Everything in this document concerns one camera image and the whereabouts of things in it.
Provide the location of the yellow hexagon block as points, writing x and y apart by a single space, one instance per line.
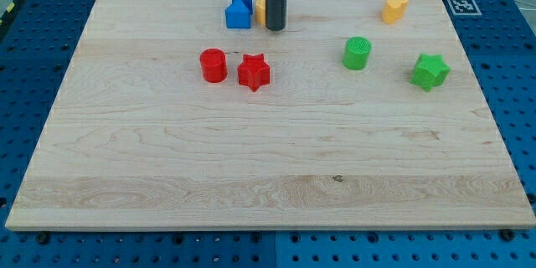
260 12

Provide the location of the yellow heart block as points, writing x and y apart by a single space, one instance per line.
393 10

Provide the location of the red star block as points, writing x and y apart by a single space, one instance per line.
254 72

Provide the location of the red cylinder block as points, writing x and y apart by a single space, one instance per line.
213 65

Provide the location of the wooden board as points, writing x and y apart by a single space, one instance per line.
138 140

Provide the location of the blue triangle block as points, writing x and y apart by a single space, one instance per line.
237 15

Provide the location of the green cylinder block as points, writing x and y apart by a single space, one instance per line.
356 53

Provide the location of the green star block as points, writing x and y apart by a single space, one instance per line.
430 71

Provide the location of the white fiducial marker tag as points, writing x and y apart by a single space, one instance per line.
464 7

